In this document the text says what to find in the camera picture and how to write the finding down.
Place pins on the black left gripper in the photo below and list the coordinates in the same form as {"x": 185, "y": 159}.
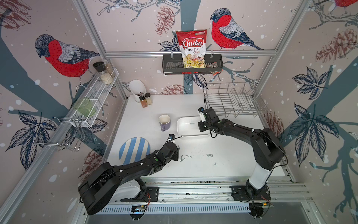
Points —
{"x": 176, "y": 152}

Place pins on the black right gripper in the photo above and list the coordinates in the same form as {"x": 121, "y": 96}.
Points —
{"x": 200, "y": 127}

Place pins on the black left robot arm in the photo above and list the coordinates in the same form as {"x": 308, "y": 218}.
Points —
{"x": 98, "y": 188}

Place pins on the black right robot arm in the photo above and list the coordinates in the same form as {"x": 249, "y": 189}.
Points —
{"x": 266, "y": 147}

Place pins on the white storage box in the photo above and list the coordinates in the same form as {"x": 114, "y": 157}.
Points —
{"x": 186, "y": 130}

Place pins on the purple mug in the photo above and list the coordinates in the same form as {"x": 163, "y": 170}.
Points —
{"x": 165, "y": 122}

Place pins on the metal dish rack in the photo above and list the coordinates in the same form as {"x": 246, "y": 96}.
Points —
{"x": 230, "y": 99}

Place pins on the blue striped plate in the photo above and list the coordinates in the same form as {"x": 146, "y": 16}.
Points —
{"x": 134, "y": 150}

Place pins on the yellow spice bottle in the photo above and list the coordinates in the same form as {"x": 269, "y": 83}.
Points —
{"x": 148, "y": 98}

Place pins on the orange spice bottle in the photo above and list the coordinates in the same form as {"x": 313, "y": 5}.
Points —
{"x": 143, "y": 101}

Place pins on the white utensil holder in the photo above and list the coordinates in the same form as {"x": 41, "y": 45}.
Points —
{"x": 137, "y": 88}

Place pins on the red Chuba chips bag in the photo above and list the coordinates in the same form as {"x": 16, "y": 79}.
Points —
{"x": 192, "y": 45}

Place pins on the black lid spice jar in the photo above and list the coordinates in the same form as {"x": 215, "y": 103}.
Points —
{"x": 104, "y": 76}

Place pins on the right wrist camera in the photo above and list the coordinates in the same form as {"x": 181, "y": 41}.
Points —
{"x": 201, "y": 114}

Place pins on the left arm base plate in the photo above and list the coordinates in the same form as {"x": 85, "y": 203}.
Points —
{"x": 148, "y": 194}

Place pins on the black wire basket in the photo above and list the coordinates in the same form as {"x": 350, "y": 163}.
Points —
{"x": 176, "y": 65}

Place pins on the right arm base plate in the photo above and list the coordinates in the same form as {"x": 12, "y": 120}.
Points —
{"x": 246, "y": 194}

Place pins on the white wire wall shelf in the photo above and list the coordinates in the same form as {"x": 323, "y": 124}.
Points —
{"x": 97, "y": 91}

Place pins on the metal wire hanger rack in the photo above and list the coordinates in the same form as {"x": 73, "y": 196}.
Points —
{"x": 69, "y": 134}

